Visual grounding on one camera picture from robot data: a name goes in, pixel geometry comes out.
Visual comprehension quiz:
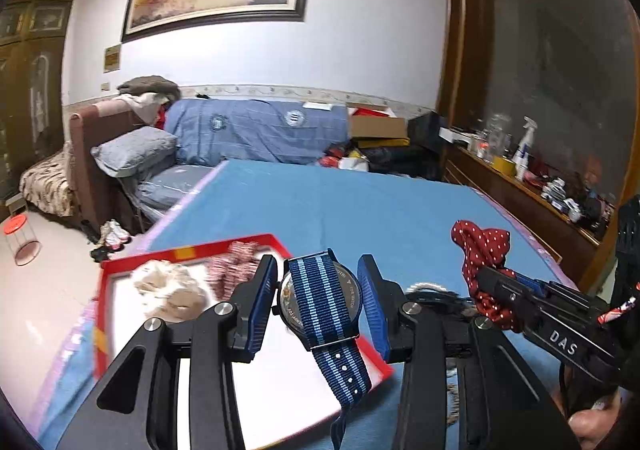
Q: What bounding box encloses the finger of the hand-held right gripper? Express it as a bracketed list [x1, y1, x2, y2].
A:
[475, 266, 551, 331]
[510, 275, 581, 308]

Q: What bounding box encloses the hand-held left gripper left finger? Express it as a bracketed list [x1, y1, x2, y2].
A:
[55, 254, 279, 450]

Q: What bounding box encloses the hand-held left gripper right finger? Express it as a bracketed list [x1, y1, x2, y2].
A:
[356, 254, 576, 450]

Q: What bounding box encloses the blue striped strap watch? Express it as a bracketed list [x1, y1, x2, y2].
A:
[276, 248, 373, 450]

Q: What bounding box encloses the red polka dot scrunchie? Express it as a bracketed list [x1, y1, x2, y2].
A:
[450, 219, 526, 331]

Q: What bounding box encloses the red tray with white inside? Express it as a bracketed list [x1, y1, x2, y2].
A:
[92, 232, 396, 450]

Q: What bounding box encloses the person's right hand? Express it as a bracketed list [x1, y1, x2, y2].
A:
[567, 395, 626, 446]

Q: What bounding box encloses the red checked scrunchie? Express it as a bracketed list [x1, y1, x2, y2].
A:
[205, 240, 263, 303]

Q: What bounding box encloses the wooden dresser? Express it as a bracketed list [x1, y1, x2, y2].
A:
[442, 140, 616, 291]

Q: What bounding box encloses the cream scrunchie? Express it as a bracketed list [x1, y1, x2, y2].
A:
[132, 262, 208, 323]

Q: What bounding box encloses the white spray bottle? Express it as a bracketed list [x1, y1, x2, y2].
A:
[512, 116, 538, 166]

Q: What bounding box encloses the grey folded bedding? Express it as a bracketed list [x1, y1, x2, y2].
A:
[137, 164, 216, 223]

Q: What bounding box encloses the pile of bags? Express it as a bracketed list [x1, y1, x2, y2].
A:
[322, 137, 441, 178]

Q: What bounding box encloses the glass jar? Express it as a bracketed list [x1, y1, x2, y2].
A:
[487, 114, 511, 156]

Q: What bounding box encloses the pair of shoes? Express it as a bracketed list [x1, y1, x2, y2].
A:
[90, 220, 132, 263]

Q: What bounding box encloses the blue checked quilt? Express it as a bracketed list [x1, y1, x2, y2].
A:
[165, 98, 351, 166]

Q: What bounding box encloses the cardboard box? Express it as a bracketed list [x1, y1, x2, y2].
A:
[347, 102, 408, 140]

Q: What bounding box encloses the black box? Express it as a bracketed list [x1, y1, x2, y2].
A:
[407, 112, 448, 156]

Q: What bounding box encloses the grey pillow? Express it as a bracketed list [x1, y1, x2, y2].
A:
[91, 126, 178, 178]

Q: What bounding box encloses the brown sofa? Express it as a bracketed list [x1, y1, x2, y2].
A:
[20, 97, 151, 236]

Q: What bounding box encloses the wooden framed mirror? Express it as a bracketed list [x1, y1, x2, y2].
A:
[437, 0, 640, 211]

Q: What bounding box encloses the pile of clothes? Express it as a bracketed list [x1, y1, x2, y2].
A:
[117, 76, 182, 128]

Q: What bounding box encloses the red stool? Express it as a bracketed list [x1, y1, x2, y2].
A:
[2, 216, 42, 267]

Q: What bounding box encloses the wooden wardrobe with glass doors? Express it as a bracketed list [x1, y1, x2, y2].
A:
[0, 0, 76, 221]

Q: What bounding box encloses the red white blue strap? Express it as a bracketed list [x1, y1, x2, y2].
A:
[597, 297, 639, 326]

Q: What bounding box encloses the pearl bracelet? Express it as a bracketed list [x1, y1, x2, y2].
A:
[407, 281, 453, 296]

